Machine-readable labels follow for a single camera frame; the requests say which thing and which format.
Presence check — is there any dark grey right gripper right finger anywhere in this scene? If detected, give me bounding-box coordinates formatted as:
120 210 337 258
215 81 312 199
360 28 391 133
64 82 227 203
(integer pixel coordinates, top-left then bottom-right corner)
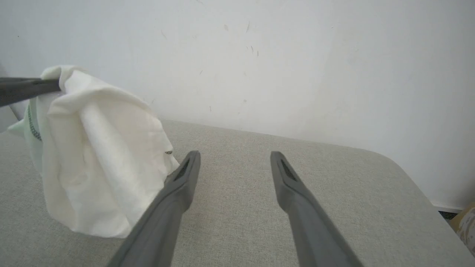
270 151 364 267

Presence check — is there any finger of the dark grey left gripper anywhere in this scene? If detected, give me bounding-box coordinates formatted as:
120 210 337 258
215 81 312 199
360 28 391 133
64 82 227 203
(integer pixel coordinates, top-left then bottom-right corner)
0 82 61 108
0 77 60 84

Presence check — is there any white garment with stitched hem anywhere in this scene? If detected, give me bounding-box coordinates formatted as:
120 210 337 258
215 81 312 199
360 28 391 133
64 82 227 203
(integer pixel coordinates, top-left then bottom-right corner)
7 65 180 238

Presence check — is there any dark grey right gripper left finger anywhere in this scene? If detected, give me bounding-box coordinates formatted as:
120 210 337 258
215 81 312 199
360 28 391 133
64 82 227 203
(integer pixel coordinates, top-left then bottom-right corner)
107 150 201 267

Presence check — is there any white baseboard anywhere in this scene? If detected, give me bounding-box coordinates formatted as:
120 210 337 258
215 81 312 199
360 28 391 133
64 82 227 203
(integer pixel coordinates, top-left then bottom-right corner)
432 202 464 214

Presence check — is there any beige patterned object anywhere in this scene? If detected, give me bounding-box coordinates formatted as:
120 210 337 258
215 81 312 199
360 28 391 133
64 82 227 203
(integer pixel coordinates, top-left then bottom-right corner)
449 202 475 256

